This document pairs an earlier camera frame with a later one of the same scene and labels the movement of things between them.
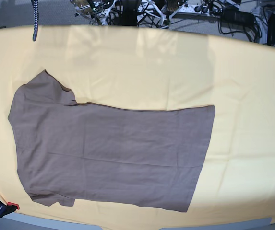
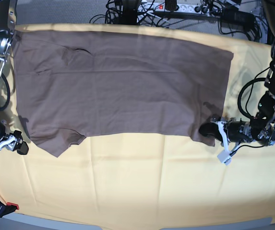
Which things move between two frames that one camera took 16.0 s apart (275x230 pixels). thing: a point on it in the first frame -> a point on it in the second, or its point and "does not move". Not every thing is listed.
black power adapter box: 235,17 does not move
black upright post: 130,12 does not move
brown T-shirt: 67,150 -> 75,84
